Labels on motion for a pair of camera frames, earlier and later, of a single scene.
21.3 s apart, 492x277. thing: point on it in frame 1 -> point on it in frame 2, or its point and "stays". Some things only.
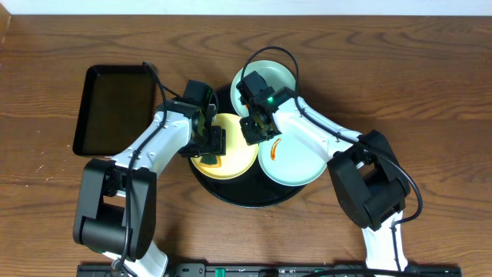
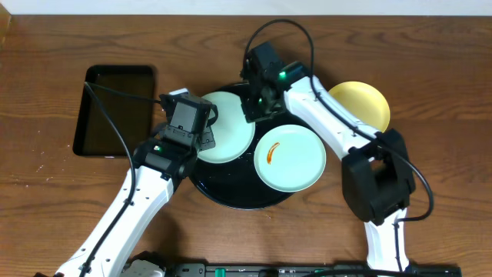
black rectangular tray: x=116 y=101 stays
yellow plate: x=240 y=156 -> x=365 y=101
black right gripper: x=253 y=131 -> x=257 y=114
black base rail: x=267 y=270 stays
